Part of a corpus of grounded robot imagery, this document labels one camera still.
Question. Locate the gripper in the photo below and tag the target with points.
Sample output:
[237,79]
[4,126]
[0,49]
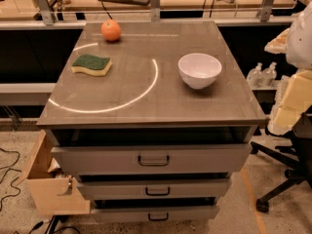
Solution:
[301,41]

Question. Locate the grey drawer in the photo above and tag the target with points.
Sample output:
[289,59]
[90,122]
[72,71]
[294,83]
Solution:
[151,160]
[153,189]
[156,214]

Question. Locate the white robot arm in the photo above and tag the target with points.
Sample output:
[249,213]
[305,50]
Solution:
[299,41]

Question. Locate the grey drawer cabinet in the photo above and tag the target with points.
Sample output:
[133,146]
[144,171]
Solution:
[143,101]

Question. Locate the grey top drawer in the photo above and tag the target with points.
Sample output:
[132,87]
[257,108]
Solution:
[151,160]

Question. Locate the grey bottom drawer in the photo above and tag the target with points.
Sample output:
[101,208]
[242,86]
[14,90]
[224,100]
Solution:
[156,214]

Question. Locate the clear bottle right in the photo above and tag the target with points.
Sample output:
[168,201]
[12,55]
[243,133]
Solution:
[268,75]

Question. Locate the black office chair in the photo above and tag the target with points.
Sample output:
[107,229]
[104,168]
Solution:
[297,157]

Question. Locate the white bowl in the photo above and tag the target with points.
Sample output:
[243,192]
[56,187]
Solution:
[199,71]

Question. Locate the orange fruit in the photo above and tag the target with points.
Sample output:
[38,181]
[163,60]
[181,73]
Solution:
[110,30]

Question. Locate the green yellow sponge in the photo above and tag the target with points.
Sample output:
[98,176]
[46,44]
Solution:
[91,65]

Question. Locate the cardboard box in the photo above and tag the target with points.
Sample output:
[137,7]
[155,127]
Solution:
[52,195]

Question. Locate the metal frame rail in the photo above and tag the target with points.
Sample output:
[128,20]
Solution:
[28,10]

